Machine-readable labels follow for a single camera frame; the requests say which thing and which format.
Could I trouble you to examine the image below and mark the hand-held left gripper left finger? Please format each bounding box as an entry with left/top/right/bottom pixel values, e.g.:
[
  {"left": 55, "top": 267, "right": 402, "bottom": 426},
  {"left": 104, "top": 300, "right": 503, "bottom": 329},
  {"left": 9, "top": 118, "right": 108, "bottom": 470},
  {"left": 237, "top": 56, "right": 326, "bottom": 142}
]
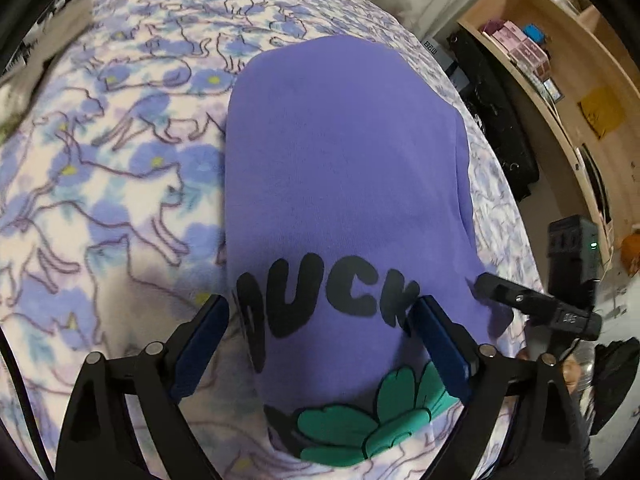
[{"left": 55, "top": 294, "right": 231, "bottom": 480}]

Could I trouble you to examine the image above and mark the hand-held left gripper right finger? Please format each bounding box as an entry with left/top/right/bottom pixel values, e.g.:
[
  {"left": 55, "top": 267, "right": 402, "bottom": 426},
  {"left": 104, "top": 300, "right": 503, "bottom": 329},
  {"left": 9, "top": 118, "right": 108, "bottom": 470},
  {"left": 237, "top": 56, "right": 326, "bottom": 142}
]
[{"left": 405, "top": 295, "right": 593, "bottom": 480}]

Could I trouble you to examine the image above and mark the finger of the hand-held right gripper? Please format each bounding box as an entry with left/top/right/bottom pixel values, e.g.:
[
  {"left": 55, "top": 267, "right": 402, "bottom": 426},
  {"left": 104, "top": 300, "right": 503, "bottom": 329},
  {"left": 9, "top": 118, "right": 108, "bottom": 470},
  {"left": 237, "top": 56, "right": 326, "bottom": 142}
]
[{"left": 471, "top": 271, "right": 557, "bottom": 320}]

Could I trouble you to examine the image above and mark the purple zip hoodie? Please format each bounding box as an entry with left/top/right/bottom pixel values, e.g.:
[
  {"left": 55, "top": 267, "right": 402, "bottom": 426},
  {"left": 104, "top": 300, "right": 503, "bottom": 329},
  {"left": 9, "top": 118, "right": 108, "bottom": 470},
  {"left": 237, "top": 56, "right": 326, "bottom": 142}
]
[{"left": 222, "top": 35, "right": 516, "bottom": 466}]

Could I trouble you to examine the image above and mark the orange round object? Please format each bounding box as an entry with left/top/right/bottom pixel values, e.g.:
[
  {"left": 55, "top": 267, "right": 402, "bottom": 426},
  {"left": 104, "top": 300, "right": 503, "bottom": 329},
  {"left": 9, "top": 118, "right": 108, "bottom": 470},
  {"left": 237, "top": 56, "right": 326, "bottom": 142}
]
[{"left": 620, "top": 232, "right": 640, "bottom": 276}]

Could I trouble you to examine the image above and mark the black bag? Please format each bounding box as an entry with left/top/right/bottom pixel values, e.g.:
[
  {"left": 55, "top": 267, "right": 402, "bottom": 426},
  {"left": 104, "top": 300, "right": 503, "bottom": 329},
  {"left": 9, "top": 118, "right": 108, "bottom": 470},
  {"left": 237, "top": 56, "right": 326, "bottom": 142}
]
[{"left": 594, "top": 337, "right": 640, "bottom": 436}]

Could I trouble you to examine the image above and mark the yellow cloth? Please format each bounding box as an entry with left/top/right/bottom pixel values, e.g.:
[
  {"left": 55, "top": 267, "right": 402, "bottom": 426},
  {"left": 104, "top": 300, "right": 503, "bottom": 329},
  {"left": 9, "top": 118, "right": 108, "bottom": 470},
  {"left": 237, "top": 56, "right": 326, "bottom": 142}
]
[{"left": 577, "top": 85, "right": 626, "bottom": 139}]

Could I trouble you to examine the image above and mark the black long case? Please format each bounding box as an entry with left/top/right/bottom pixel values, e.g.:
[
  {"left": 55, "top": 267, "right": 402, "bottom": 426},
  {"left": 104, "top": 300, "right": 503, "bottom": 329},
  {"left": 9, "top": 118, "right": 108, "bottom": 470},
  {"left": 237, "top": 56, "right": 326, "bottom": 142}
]
[{"left": 447, "top": 27, "right": 541, "bottom": 203}]

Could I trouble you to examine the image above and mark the wooden shelf unit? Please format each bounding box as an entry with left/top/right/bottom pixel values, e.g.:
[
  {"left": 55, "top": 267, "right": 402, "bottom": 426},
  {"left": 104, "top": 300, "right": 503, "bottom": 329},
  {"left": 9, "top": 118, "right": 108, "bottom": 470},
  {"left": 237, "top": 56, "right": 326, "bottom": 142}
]
[{"left": 457, "top": 0, "right": 640, "bottom": 266}]

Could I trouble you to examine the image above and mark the cat print fleece blanket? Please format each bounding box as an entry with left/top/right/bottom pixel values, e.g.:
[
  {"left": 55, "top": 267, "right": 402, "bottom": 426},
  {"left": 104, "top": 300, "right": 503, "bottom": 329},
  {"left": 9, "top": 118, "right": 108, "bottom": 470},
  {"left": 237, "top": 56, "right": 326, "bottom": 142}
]
[{"left": 0, "top": 0, "right": 551, "bottom": 480}]

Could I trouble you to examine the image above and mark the stack of pink boxes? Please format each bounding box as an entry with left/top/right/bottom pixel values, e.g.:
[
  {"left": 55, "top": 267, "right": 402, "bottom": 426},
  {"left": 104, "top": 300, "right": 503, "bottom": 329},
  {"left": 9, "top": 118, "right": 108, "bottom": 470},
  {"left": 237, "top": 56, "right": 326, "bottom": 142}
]
[{"left": 480, "top": 20, "right": 551, "bottom": 77}]

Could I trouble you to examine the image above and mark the cream folded cloth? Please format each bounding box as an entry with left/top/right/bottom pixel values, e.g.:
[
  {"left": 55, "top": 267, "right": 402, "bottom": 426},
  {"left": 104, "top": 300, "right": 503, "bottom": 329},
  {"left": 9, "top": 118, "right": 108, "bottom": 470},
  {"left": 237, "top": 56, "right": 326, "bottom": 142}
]
[{"left": 0, "top": 0, "right": 96, "bottom": 86}]

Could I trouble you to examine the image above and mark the black cable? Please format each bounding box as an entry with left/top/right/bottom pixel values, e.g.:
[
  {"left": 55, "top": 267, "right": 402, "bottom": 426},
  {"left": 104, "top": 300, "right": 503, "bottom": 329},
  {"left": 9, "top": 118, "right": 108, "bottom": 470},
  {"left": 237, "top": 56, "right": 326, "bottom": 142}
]
[{"left": 0, "top": 327, "right": 53, "bottom": 480}]

